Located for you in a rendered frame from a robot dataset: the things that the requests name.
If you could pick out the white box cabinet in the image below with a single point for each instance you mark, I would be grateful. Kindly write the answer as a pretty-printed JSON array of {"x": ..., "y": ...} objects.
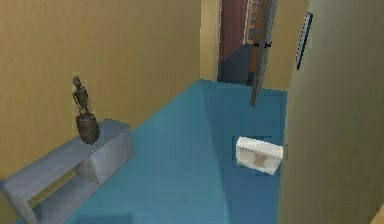
[{"x": 258, "y": 155}]

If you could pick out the grey low console table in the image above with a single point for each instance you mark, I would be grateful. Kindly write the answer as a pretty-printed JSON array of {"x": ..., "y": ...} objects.
[{"x": 106, "y": 146}]

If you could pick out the grey room door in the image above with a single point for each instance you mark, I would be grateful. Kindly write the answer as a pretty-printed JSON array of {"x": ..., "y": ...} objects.
[{"x": 263, "y": 50}]

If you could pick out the dark bronze figure statue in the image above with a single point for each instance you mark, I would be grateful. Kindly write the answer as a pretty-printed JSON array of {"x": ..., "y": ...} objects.
[{"x": 87, "y": 128}]

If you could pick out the black framed wall picture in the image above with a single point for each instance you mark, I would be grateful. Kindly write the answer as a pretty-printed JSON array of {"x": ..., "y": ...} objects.
[{"x": 304, "y": 40}]

